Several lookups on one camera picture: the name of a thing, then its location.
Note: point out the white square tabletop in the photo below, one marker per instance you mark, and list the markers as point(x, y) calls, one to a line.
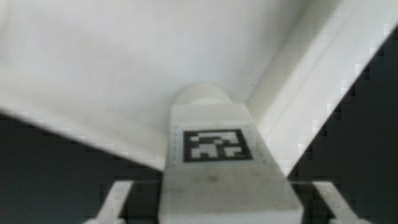
point(100, 56)

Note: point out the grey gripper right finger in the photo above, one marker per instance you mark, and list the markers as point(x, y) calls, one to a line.
point(345, 216)

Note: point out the white L-shaped obstacle fence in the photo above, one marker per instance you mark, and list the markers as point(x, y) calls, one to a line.
point(329, 48)

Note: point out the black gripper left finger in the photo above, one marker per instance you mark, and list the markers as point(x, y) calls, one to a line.
point(109, 213)

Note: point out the white table leg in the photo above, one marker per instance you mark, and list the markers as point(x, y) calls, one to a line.
point(224, 187)

